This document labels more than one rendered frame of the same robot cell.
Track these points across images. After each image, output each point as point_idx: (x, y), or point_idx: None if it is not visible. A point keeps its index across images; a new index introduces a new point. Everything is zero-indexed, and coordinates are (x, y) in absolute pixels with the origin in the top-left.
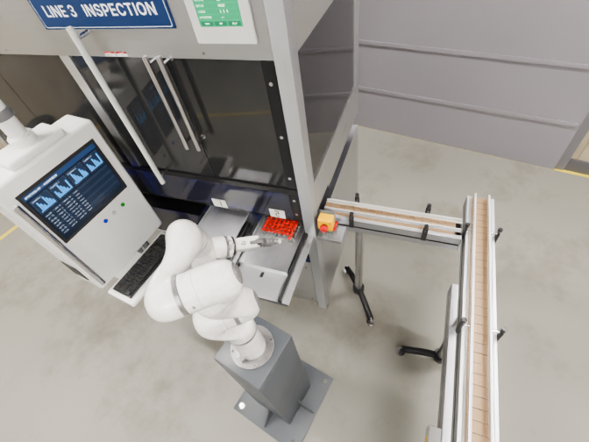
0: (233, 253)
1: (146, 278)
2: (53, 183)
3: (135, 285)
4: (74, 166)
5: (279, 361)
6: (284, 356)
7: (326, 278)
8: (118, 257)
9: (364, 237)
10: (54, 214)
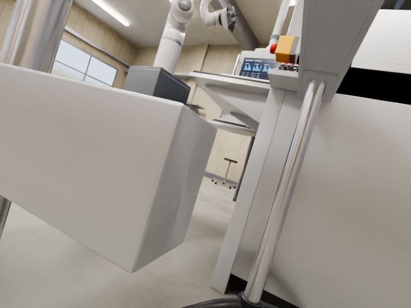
0: (219, 17)
1: (224, 122)
2: (257, 63)
3: (219, 120)
4: (270, 63)
5: (144, 72)
6: (146, 77)
7: (249, 217)
8: (237, 121)
9: (308, 112)
10: (244, 74)
